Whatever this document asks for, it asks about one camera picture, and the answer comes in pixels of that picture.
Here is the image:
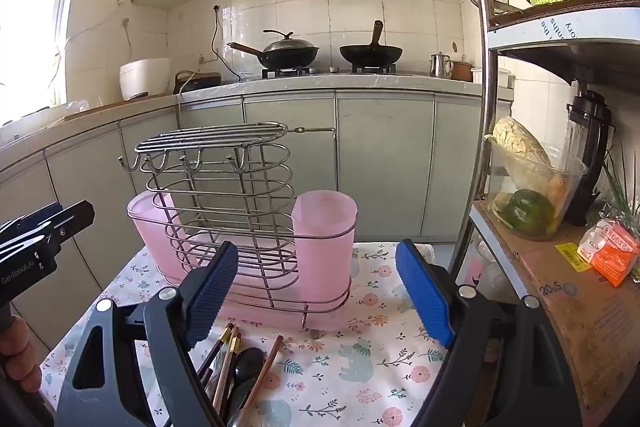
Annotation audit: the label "clear plastic container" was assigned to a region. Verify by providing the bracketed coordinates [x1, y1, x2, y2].
[487, 138, 587, 242]

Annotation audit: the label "steel wire utensil rack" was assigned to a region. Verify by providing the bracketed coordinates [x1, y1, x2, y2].
[117, 122, 361, 339]

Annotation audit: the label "black countertop appliance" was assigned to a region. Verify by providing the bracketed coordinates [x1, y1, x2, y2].
[173, 70, 222, 95]

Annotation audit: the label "steel wok lid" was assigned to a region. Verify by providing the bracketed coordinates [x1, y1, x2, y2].
[262, 30, 319, 56]

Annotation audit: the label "orange snack packet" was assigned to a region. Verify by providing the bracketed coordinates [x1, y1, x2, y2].
[576, 217, 640, 288]

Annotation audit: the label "steel kettle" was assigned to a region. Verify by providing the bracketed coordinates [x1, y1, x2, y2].
[429, 52, 454, 80]

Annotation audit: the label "black power cord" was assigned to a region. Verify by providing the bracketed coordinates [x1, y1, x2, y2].
[210, 4, 242, 82]

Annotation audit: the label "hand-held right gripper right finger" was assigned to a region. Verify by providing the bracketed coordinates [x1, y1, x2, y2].
[395, 238, 585, 427]

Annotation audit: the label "light wooden chopstick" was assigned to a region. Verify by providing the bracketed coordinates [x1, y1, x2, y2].
[240, 335, 285, 413]

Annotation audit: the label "green onion leaves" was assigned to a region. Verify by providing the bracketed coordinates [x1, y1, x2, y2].
[599, 142, 640, 230]

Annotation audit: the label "wooden cutting board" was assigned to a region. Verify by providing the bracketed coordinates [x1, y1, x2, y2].
[50, 93, 174, 122]

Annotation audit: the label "black plastic spoon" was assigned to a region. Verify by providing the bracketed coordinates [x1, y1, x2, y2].
[227, 379, 258, 427]
[234, 347, 267, 385]

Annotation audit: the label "pink plastic drip tray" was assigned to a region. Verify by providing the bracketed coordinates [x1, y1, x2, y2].
[160, 232, 352, 327]

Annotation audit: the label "gas stove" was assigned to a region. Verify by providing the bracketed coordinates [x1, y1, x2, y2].
[260, 63, 399, 80]

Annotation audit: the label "black wok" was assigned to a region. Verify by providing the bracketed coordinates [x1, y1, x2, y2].
[339, 21, 404, 66]

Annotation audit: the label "metal shelf rack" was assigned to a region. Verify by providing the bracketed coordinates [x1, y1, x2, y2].
[452, 0, 640, 427]

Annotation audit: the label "cardboard shelf liner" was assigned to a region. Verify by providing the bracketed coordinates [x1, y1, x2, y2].
[474, 199, 640, 414]
[487, 0, 640, 34]

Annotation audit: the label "floral printed tablecloth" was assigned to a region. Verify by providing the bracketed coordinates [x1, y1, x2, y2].
[40, 242, 451, 427]

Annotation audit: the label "black blender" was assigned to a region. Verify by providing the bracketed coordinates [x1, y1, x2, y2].
[565, 79, 616, 228]

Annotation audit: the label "white rice cooker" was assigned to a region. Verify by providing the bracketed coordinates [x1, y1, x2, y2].
[119, 58, 172, 102]

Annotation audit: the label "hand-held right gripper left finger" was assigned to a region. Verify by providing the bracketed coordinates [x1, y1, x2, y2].
[56, 241, 240, 427]

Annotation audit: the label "white power cable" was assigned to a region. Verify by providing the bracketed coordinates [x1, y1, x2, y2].
[174, 72, 202, 135]

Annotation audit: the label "person's left hand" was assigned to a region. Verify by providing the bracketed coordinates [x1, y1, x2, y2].
[0, 318, 44, 396]

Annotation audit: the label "orange vegetable piece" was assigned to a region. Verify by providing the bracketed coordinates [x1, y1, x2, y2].
[547, 174, 572, 208]

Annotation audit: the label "white plastic box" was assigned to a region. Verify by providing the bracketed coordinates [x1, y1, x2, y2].
[470, 67, 516, 88]

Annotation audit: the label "white plastic bag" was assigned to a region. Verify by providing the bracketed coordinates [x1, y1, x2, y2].
[469, 236, 507, 304]

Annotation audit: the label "wok with wooden handle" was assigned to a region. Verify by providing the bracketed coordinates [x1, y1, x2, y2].
[226, 41, 321, 70]

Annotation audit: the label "window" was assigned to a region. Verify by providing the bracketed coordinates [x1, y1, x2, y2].
[0, 0, 96, 128]

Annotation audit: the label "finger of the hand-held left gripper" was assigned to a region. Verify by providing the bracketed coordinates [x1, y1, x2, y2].
[0, 201, 96, 258]
[0, 249, 60, 305]

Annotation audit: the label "pink plastic utensil cup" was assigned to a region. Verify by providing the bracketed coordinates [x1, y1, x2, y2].
[126, 191, 201, 269]
[291, 190, 359, 304]

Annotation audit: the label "napa cabbage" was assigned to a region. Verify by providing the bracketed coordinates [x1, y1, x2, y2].
[492, 117, 554, 196]

